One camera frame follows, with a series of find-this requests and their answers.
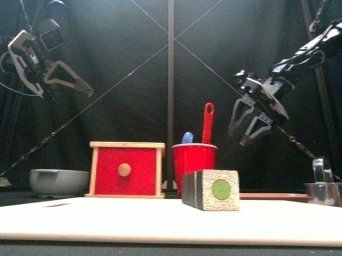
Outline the red plastic cup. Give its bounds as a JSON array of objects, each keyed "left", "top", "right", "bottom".
[{"left": 171, "top": 142, "right": 219, "bottom": 198}]

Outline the red plastic toy knife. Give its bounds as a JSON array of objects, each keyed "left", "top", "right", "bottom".
[{"left": 200, "top": 102, "right": 216, "bottom": 145}]

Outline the blue plastic utensil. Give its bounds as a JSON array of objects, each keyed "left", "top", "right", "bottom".
[{"left": 180, "top": 131, "right": 196, "bottom": 145}]

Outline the pink rectangular plate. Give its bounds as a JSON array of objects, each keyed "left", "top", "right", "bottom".
[{"left": 239, "top": 192, "right": 311, "bottom": 203}]

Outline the wooden box with red front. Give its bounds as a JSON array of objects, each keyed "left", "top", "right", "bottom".
[{"left": 84, "top": 140, "right": 167, "bottom": 200}]

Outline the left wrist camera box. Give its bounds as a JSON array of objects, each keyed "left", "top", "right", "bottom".
[{"left": 37, "top": 18, "right": 69, "bottom": 52}]

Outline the grey bowl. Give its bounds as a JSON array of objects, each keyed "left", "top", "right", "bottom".
[{"left": 28, "top": 168, "right": 92, "bottom": 199}]

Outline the small metal pot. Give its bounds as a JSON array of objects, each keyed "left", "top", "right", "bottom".
[{"left": 303, "top": 157, "right": 342, "bottom": 208}]

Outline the white cutting board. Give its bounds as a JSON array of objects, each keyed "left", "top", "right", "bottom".
[{"left": 0, "top": 196, "right": 342, "bottom": 248}]

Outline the vertical metal frame pole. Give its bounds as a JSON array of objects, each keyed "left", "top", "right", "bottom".
[{"left": 166, "top": 0, "right": 176, "bottom": 192}]

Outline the thin diagonal brace cable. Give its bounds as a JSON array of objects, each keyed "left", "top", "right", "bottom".
[
  {"left": 130, "top": 0, "right": 318, "bottom": 160},
  {"left": 0, "top": 0, "right": 224, "bottom": 177}
]

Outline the toy sushi roll block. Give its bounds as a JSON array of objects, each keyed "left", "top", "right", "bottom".
[{"left": 180, "top": 168, "right": 242, "bottom": 212}]

